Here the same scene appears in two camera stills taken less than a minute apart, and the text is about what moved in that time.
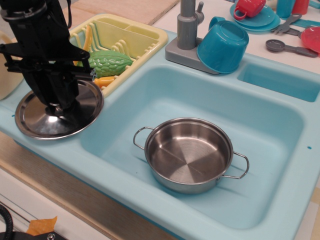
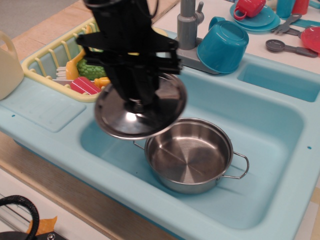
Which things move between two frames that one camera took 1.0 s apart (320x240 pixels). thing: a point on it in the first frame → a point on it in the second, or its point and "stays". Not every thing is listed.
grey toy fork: [285, 26] stays
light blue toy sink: [270, 109] stays
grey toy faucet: [183, 50] stays
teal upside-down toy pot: [223, 48] stays
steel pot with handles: [190, 155] stays
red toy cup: [251, 8] stays
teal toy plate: [267, 20] stays
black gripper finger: [42, 83] → [123, 79]
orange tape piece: [40, 227] stays
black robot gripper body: [52, 65] → [126, 40]
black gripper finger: [67, 90] → [146, 84]
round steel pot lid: [36, 118] → [164, 109]
